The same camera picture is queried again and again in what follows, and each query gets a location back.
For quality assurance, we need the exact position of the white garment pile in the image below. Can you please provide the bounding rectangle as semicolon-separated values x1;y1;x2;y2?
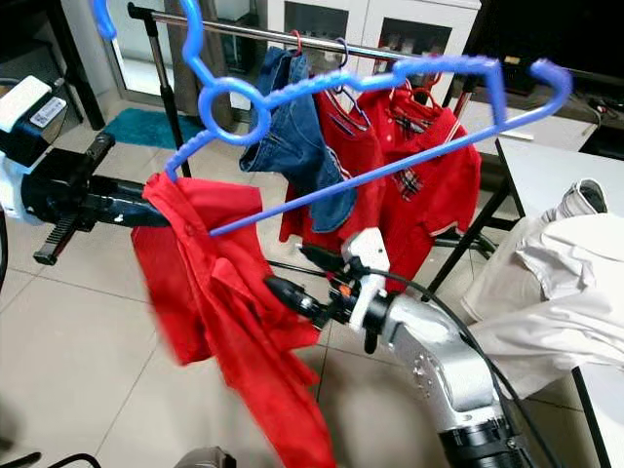
456;178;624;399

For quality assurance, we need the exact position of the black clothes rack chrome rail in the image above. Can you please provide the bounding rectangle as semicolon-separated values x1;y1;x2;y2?
127;3;484;181

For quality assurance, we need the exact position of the teal floor mat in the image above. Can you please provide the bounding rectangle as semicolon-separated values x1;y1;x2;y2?
102;107;188;149

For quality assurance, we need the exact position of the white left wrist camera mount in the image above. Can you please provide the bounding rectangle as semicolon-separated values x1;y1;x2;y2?
0;75;68;225

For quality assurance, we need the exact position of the grey robot foot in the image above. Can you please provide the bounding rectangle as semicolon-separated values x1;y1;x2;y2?
174;446;238;468

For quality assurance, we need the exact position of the grey folding table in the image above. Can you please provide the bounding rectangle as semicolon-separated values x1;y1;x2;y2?
424;136;624;468

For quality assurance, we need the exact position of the small purple hanger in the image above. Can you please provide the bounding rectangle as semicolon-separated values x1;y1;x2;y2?
327;37;376;128

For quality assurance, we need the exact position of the white framed glass door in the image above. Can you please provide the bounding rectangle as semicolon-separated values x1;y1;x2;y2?
58;0;157;94

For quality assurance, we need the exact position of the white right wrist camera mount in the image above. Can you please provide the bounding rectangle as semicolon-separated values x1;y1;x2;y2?
341;228;393;331

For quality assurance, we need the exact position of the red polo shirt plaid collar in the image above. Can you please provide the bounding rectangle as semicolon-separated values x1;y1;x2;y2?
278;86;412;266
390;86;486;245

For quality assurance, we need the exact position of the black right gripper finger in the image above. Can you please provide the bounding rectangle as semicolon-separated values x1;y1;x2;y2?
264;275;331;323
299;243;360;284

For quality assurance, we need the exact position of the blue denim garment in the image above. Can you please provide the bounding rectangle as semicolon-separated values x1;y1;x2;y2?
238;46;359;233

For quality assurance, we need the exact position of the blue purple plastic hanger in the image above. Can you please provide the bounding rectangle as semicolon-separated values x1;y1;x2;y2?
93;0;574;238

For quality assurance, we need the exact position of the red hanger on rail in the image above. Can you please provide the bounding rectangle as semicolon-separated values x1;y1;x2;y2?
409;58;449;103

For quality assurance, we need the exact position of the white glass door cabinet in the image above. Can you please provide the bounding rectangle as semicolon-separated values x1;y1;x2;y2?
258;0;484;61

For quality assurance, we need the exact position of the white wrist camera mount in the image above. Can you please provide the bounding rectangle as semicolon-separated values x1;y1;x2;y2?
341;228;393;331
0;75;68;225

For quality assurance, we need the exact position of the plain red shirt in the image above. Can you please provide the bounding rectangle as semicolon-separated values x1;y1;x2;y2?
130;173;339;468

